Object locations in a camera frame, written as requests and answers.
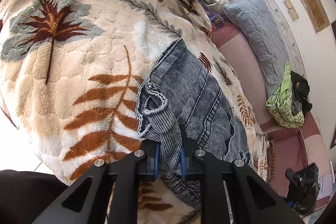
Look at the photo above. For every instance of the grey quilted pillow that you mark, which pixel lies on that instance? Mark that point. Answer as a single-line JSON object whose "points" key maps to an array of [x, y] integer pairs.
{"points": [[260, 35]]}

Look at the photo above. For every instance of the leaf print fleece blanket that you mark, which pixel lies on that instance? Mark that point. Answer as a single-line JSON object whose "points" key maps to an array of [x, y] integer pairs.
{"points": [[78, 69]]}

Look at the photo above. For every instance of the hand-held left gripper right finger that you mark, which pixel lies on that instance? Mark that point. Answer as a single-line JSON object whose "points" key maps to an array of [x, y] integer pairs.
{"points": [[183, 158]]}

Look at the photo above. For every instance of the black garment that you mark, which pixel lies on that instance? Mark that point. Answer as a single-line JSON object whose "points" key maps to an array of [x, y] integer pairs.
{"points": [[299, 85]]}

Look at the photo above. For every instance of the grey garment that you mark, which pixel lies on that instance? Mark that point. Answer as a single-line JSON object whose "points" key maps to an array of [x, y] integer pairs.
{"points": [[296, 107]]}

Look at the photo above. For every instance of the person's dark trouser leg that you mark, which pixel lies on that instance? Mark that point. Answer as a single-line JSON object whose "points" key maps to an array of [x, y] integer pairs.
{"points": [[26, 197]]}

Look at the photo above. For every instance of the grey-blue denim pants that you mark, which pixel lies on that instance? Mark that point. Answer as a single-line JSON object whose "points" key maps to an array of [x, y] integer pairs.
{"points": [[189, 87]]}

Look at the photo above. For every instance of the purple packet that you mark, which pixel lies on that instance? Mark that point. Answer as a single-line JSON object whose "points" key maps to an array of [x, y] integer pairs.
{"points": [[216, 19]]}

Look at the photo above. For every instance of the beige wall switch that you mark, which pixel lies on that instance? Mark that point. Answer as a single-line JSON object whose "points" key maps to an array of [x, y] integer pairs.
{"points": [[288, 3], [293, 14]]}

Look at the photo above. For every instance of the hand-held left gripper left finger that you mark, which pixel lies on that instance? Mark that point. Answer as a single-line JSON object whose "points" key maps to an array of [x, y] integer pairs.
{"points": [[155, 158]]}

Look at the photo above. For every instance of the wooden framed wall panel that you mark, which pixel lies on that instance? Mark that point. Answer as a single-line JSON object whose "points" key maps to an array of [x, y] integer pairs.
{"points": [[315, 12]]}

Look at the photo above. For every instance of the green patterned quilt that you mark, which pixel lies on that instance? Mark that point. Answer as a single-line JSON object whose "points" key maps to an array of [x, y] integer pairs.
{"points": [[282, 98]]}

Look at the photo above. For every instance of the pink sofa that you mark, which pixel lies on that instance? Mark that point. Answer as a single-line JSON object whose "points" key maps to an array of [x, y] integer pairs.
{"points": [[244, 61]]}

